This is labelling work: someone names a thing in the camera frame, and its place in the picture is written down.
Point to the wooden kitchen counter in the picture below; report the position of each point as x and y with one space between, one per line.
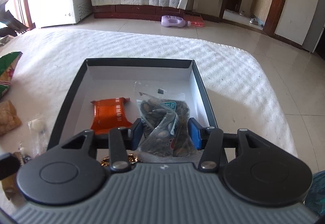
262 3

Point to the purple detergent bottle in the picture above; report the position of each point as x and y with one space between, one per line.
174 21

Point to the small brown snack packet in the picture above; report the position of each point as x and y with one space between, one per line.
24 156

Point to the white shoe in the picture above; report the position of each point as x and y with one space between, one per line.
254 21

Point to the gold foil candy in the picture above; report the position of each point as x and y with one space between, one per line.
104 161

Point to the clear candy packet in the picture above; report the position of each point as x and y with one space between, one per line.
36 127

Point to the dark wooden television cabinet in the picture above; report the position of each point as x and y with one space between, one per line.
137 11

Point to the green shrimp chip bag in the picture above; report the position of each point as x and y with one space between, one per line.
6 71

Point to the teal patterned cloth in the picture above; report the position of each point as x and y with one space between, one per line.
316 193

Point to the white textured blanket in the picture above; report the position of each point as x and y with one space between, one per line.
127 43

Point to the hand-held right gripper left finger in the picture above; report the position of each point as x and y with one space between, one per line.
137 135

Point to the white tray with dark rim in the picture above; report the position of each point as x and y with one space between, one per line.
152 74

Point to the brown pastry packet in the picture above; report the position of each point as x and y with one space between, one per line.
7 117

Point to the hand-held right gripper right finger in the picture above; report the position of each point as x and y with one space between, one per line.
194 135

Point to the orange snack packet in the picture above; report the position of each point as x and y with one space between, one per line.
109 114

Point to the grey refrigerator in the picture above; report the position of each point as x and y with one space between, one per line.
314 33

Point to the clear sunflower seed packet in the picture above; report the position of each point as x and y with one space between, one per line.
162 112

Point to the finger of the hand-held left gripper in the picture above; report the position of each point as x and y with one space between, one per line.
9 166

